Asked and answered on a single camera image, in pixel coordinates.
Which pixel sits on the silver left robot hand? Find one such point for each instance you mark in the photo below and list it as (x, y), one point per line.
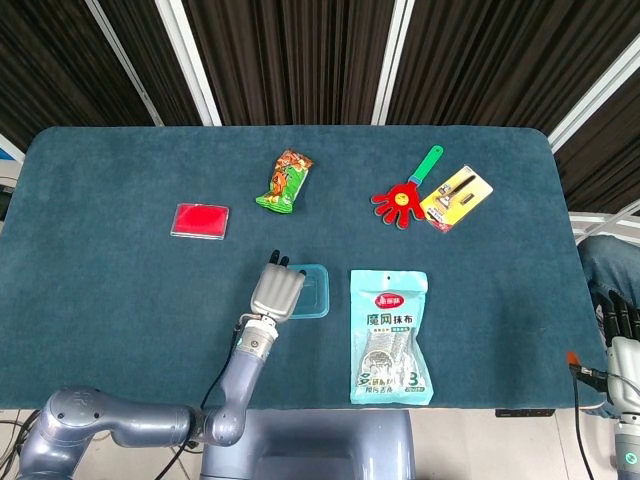
(275, 295)

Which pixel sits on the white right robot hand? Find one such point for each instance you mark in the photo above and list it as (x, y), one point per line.
(625, 360)

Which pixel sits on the blue transparent plastic lid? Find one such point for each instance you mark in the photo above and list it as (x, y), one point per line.
(315, 295)

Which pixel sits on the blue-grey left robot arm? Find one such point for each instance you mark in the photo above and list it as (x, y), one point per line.
(240, 370)

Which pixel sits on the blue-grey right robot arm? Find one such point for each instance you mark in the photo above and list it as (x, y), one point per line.
(627, 450)

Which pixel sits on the person's leg in jeans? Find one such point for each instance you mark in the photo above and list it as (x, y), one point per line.
(610, 260)

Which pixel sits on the red ink pad case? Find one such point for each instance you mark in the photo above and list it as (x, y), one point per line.
(200, 220)

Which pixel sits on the black table control panel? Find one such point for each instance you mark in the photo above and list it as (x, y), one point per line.
(525, 413)

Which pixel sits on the green snack packet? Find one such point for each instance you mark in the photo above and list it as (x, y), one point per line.
(285, 180)

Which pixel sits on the mint cleaning cloth package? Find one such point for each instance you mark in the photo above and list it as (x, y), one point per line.
(390, 320)

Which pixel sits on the white metal rack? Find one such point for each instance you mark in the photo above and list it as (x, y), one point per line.
(600, 222)

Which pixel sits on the teal velvet tablecloth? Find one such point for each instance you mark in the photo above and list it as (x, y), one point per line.
(125, 300)

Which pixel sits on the blue-grey robot torso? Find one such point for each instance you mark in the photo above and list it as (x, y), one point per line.
(310, 445)

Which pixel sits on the red hand clapper toy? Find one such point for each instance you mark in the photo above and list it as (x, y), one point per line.
(400, 202)

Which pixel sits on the yellow razor blister pack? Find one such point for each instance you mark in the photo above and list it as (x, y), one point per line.
(460, 195)

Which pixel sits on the dark pleated curtain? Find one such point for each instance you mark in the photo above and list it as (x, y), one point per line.
(300, 50)

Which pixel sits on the white and blue panel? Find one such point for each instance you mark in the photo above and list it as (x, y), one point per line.
(10, 150)

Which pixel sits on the white frame post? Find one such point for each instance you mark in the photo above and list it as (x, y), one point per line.
(392, 62)
(124, 62)
(191, 62)
(595, 97)

